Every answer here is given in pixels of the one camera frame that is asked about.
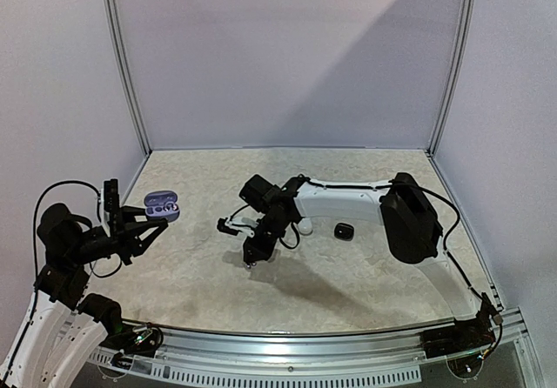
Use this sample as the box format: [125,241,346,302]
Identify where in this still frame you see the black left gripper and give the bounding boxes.
[67,204,167,264]

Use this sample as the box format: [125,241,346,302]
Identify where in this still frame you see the silver blue charging case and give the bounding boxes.
[144,191,180,223]

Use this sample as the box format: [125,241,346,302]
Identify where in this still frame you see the white oval charging case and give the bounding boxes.
[298,218,313,236]

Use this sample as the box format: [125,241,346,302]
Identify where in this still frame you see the glossy black earbud charging case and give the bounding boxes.
[333,223,355,241]

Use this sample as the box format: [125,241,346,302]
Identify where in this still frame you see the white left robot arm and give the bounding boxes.
[1,203,168,387]

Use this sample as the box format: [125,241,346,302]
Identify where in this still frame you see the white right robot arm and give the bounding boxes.
[222,172,503,350]

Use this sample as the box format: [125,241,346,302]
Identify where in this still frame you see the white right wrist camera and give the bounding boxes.
[217,217,258,237]

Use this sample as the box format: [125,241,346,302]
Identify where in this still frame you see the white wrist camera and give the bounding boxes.
[217,217,258,237]
[98,178,120,237]

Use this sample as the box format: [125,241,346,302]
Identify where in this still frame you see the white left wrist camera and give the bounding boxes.
[98,178,120,237]

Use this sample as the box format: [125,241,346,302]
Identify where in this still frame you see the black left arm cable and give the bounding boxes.
[33,181,123,278]

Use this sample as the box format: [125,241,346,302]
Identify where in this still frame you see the white perforated cable tray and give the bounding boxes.
[71,348,425,387]

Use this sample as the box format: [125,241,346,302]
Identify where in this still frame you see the aluminium left corner post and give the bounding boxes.
[104,0,152,157]

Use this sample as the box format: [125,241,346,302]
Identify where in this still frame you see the aluminium corner post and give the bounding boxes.
[426,0,474,158]
[104,0,152,157]

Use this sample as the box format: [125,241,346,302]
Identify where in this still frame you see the aluminium right corner post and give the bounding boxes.
[426,0,474,158]

